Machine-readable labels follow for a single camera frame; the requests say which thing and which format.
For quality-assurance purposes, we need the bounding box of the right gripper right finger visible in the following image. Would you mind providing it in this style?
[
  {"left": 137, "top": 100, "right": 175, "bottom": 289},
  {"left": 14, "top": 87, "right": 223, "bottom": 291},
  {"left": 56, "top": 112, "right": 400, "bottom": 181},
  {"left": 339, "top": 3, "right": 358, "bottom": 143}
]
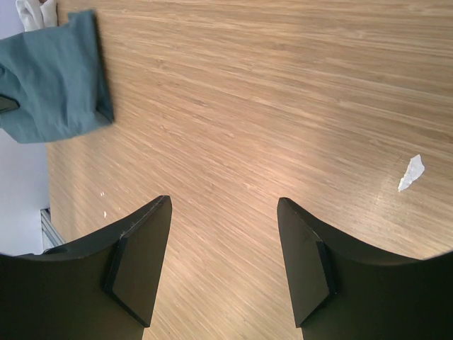
[{"left": 277, "top": 198, "right": 452, "bottom": 339}]

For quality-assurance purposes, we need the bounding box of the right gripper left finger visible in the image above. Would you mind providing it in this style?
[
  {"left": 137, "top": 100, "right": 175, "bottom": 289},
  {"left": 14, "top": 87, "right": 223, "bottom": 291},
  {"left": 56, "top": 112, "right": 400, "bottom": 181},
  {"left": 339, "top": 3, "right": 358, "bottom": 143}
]
[{"left": 1, "top": 195, "right": 172, "bottom": 339}]

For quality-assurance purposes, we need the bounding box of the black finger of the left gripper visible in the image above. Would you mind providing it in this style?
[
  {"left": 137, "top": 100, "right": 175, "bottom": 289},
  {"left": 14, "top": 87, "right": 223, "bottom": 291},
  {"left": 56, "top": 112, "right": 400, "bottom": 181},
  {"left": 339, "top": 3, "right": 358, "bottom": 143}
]
[{"left": 0, "top": 95, "right": 20, "bottom": 113}]

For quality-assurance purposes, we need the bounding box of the blue-grey t-shirt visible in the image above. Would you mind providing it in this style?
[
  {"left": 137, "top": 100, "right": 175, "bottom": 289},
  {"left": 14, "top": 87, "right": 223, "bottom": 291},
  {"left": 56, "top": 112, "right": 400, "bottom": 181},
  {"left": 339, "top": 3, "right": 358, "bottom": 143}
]
[{"left": 1, "top": 10, "right": 114, "bottom": 144}]

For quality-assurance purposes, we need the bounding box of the folded white t-shirt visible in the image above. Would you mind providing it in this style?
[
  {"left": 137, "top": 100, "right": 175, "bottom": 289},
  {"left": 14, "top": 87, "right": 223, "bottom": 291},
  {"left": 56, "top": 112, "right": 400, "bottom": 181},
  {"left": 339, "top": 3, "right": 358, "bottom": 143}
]
[{"left": 16, "top": 0, "right": 58, "bottom": 32}]

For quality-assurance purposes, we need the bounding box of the aluminium frame rail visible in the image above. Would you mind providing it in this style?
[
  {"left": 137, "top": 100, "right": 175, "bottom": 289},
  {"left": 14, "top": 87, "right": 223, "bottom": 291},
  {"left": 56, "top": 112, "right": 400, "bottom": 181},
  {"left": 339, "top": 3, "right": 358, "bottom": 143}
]
[{"left": 40, "top": 208, "right": 65, "bottom": 251}]

